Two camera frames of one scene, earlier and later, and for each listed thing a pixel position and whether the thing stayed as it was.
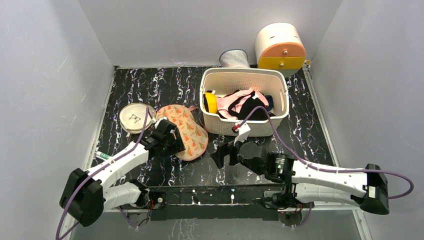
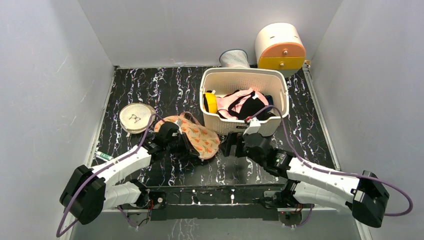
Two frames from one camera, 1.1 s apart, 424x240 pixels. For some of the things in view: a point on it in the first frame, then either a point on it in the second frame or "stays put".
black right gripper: [228, 153] → [236, 145]
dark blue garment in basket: [270, 102] stays put
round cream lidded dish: [132, 116] stays put
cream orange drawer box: [280, 47] stays put
